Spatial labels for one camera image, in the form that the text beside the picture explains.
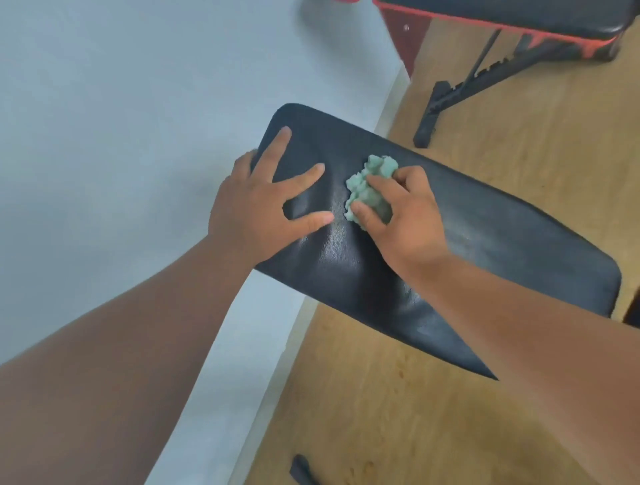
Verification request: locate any person's left hand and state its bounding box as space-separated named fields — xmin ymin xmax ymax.
xmin=207 ymin=125 xmax=335 ymax=266

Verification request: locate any person's right hand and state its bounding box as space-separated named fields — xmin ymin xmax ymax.
xmin=349 ymin=165 xmax=453 ymax=280

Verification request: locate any green cleaning cloth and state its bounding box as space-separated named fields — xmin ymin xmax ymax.
xmin=343 ymin=154 xmax=400 ymax=232

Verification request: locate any black weight bench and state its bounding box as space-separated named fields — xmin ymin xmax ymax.
xmin=333 ymin=0 xmax=640 ymax=149
xmin=249 ymin=103 xmax=640 ymax=382

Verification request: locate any person's left forearm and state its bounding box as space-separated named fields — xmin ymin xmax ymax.
xmin=0 ymin=235 xmax=256 ymax=485

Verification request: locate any person's right forearm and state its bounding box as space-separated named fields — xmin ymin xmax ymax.
xmin=407 ymin=252 xmax=640 ymax=485

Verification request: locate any black metal frame with bolts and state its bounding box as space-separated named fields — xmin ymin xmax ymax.
xmin=289 ymin=454 xmax=321 ymax=485

